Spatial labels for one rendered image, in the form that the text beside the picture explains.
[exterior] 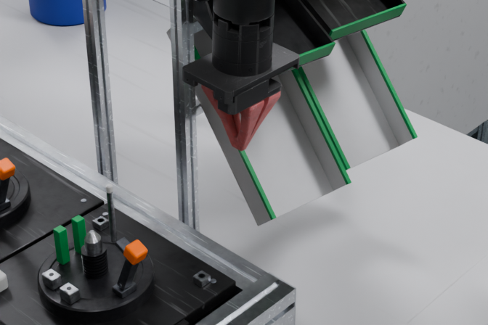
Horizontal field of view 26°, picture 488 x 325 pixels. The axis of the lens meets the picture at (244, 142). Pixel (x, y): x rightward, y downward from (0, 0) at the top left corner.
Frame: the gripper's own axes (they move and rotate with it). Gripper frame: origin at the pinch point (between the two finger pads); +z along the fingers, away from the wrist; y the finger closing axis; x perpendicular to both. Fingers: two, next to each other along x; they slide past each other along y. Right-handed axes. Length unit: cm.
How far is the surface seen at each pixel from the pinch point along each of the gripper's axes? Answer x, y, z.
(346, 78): -17.1, -41.1, 16.7
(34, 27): -97, -45, 41
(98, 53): -39.4, -14.4, 11.3
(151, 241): -19.7, -5.6, 27.5
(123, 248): -12.3, 5.2, 18.2
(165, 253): -16.5, -5.1, 27.4
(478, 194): -2, -57, 37
